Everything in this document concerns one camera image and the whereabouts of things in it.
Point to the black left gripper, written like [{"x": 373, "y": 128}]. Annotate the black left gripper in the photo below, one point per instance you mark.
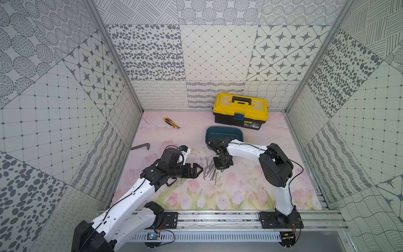
[{"x": 188, "y": 170}]

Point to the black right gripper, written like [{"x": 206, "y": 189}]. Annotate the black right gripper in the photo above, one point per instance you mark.
[{"x": 219, "y": 166}]

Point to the teal plastic storage box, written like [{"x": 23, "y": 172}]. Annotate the teal plastic storage box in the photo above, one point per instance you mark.
[{"x": 222, "y": 132}]

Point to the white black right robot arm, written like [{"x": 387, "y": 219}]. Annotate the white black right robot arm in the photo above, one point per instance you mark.
[{"x": 277, "y": 169}]

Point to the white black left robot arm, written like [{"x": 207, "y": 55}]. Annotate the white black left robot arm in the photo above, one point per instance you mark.
[{"x": 100, "y": 236}]

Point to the steel nail pile left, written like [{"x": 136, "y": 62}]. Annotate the steel nail pile left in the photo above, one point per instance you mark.
[{"x": 205, "y": 168}]

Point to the steel nail pile right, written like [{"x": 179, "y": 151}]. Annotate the steel nail pile right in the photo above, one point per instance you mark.
[{"x": 213, "y": 175}]

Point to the steel nail pile middle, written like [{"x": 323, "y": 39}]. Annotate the steel nail pile middle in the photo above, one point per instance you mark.
[{"x": 210, "y": 169}]

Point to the dark metal hex key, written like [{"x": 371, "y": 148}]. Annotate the dark metal hex key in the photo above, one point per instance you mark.
[{"x": 145, "y": 145}]

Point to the yellow black toolbox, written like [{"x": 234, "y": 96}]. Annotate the yellow black toolbox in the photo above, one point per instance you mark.
[{"x": 241, "y": 111}]

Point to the yellow black utility knife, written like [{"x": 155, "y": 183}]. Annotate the yellow black utility knife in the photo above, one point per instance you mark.
[{"x": 171, "y": 123}]

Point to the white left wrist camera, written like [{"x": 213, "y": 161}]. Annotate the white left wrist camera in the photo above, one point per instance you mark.
[{"x": 184, "y": 152}]

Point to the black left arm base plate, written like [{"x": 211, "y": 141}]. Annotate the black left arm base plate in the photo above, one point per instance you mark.
[{"x": 166, "y": 220}]

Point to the white perforated cable duct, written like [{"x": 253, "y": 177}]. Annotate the white perforated cable duct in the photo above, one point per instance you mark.
[{"x": 208, "y": 237}]

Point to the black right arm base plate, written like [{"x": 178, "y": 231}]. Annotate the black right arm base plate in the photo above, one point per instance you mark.
[{"x": 276, "y": 220}]

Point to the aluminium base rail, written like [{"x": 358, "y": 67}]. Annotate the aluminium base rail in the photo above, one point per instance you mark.
[{"x": 233, "y": 221}]

